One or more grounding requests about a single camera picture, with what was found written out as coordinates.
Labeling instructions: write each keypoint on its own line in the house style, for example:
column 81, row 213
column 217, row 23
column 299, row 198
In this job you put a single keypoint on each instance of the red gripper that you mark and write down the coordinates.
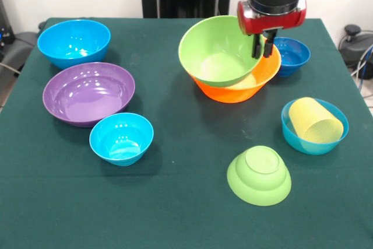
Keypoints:
column 271, row 23

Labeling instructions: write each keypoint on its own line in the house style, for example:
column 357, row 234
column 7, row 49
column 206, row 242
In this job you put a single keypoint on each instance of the small dark blue bowl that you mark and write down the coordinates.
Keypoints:
column 292, row 59

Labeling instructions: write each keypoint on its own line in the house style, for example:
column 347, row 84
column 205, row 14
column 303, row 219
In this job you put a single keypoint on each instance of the large green bowl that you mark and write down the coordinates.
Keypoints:
column 215, row 50

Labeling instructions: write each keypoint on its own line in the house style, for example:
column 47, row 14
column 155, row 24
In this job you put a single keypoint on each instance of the large orange bowl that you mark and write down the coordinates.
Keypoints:
column 233, row 94

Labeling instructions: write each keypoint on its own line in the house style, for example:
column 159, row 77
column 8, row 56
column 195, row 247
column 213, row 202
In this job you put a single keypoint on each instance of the yellow cup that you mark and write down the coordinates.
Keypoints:
column 311, row 117

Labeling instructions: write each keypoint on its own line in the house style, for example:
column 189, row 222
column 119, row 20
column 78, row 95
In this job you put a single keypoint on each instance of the translucent blue ridged bowl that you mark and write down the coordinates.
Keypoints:
column 314, row 148

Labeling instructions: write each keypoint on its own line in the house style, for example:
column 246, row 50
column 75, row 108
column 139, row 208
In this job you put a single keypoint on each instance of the small green bowl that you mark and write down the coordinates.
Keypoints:
column 259, row 182

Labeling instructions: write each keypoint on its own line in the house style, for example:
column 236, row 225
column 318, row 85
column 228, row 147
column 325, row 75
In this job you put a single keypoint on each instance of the small light blue bowl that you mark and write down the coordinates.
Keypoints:
column 121, row 141

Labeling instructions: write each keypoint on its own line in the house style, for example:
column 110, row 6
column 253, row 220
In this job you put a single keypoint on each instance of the dark green tablecloth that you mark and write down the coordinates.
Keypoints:
column 204, row 217

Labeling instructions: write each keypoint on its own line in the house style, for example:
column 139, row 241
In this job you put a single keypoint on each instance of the purple bowl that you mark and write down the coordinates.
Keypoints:
column 87, row 94

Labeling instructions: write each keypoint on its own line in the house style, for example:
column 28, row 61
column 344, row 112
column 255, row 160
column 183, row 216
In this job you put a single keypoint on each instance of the large blue bowl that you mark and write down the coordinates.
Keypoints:
column 73, row 42

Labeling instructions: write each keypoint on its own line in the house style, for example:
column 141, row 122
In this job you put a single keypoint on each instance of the dark grey seat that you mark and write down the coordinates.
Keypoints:
column 23, row 45

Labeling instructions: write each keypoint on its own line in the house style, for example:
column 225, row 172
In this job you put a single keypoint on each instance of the black electronic device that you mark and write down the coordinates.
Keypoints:
column 6, row 33

